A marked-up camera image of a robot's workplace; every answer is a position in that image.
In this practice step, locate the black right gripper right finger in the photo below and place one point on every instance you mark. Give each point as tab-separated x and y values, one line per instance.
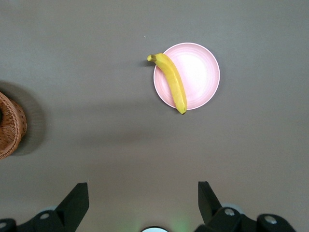
212	210

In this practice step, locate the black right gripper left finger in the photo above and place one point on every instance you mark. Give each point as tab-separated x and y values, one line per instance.
72	210

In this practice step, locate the yellow banana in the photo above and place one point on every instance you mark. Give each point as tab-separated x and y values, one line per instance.
173	79

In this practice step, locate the brown woven wicker basket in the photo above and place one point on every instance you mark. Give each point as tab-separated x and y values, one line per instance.
12	130

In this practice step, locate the pink round plate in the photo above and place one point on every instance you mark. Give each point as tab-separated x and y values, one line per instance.
200	75

